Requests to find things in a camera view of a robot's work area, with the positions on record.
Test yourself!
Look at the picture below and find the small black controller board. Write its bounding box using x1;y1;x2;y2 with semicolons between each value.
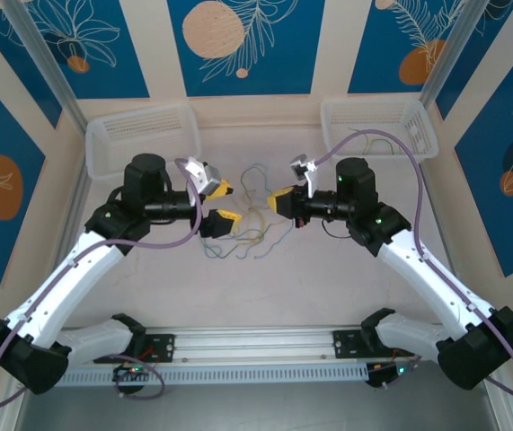
112;364;149;383
367;362;408;387

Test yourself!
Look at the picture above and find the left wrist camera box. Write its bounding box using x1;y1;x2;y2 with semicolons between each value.
182;155;224;198

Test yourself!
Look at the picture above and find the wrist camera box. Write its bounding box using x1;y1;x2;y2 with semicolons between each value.
182;155;224;198
289;153;320;198

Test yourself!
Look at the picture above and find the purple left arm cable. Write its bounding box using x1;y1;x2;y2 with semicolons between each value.
0;156;206;412

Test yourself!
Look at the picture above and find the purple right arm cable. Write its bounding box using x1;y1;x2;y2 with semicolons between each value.
312;128;513;400

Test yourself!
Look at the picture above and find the thin yellow cable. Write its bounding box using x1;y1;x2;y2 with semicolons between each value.
231;197;269;248

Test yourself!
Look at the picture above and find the white perforated plastic basket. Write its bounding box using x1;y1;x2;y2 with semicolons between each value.
84;103;202;181
320;98;440;163

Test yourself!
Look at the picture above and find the aluminium frame post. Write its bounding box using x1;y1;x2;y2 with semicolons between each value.
420;0;475;111
2;0;87;131

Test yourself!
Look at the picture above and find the grey slotted cable duct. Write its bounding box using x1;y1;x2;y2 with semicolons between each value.
56;362;369;388

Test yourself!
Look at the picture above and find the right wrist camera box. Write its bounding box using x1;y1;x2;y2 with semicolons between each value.
289;153;320;198

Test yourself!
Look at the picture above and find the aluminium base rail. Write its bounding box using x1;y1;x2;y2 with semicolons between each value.
62;325;374;363

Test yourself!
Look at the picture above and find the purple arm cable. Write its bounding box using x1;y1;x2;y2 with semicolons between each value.
0;156;206;412
312;128;513;400

